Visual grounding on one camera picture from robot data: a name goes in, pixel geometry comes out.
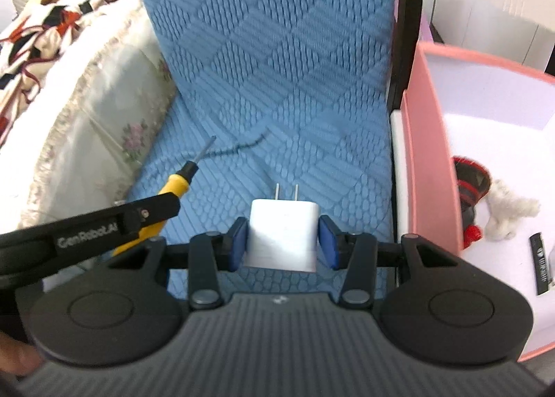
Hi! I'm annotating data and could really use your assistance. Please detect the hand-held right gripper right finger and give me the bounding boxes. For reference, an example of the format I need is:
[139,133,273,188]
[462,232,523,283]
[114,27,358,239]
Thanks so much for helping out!
[318,215,469,310]

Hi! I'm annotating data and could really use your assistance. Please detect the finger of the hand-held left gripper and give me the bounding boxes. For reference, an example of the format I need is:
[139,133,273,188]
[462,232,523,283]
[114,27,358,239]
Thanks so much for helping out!
[117,193,180,237]

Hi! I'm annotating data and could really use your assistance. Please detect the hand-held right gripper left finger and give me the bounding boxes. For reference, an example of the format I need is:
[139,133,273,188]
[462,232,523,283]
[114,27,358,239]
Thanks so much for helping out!
[106,217,249,311]

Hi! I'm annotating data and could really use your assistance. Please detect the yellow screwdriver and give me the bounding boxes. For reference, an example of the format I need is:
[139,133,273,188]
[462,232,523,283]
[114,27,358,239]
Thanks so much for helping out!
[113,136,217,255]

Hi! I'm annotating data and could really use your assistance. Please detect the white charger plug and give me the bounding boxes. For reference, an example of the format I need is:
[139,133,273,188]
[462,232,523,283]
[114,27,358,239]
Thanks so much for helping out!
[244,184,321,273]

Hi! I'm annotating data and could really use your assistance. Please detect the pink cardboard box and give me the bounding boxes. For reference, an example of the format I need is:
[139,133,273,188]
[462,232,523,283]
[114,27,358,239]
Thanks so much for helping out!
[399,41,555,363]

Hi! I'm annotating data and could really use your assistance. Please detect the black and red toy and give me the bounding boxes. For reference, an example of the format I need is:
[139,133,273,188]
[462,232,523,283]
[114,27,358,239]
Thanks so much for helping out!
[452,155,493,250]

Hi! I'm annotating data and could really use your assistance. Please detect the white rope knot toy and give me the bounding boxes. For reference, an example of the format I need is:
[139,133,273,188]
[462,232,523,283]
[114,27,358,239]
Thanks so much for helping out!
[483,179,542,242]

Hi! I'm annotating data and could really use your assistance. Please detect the black tube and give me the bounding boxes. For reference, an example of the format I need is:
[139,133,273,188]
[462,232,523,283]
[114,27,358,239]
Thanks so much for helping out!
[529,232,555,296]

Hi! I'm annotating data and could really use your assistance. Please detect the person's left hand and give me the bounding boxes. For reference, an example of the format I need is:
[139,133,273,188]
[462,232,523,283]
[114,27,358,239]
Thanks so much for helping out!
[0,332,42,376]

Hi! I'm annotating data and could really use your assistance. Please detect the blue quilted mat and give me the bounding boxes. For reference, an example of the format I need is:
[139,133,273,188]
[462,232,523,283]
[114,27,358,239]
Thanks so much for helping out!
[125,0,397,298]

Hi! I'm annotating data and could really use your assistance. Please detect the striped blanket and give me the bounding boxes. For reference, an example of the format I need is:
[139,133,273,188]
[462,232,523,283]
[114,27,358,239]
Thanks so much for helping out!
[0,0,139,120]

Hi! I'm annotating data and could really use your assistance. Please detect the white cabinet with black edge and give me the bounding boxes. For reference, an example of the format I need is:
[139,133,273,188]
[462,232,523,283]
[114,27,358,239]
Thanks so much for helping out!
[418,0,555,77]

